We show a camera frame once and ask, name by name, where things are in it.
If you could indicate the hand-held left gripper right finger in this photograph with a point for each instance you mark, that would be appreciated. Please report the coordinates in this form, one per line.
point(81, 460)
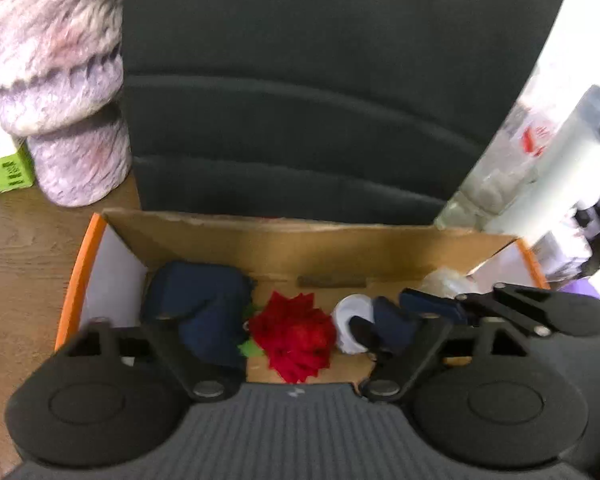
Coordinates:
point(395, 327)

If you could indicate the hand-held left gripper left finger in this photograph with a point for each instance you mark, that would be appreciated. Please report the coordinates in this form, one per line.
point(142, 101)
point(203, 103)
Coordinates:
point(205, 310)

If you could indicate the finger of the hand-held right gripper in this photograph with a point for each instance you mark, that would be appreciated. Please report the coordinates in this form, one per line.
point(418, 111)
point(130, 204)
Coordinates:
point(500, 305)

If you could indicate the red artificial flower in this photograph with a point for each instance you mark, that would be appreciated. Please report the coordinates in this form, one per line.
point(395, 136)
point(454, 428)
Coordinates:
point(295, 335)

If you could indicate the red cardboard box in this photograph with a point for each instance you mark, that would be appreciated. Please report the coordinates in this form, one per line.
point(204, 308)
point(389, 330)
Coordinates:
point(280, 250)

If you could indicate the wooden desktop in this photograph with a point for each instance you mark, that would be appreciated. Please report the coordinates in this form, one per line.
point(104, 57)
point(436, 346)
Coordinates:
point(20, 260)

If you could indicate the clear plastic water bottle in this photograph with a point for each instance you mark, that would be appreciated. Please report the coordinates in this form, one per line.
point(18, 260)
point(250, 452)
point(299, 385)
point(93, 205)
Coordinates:
point(510, 160)

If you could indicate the white thermos bottle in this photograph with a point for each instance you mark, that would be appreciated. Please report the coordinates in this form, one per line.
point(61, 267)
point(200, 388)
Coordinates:
point(555, 160)

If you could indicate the green white milk carton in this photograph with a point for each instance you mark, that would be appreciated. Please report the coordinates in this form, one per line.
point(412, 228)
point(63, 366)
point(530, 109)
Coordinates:
point(5, 170)

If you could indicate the black paper bag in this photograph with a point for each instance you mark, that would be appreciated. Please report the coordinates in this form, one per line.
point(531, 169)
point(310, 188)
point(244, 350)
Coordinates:
point(305, 85)

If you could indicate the marbled purple vase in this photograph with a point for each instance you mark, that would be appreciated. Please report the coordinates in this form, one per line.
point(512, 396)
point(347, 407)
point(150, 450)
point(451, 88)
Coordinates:
point(55, 60)

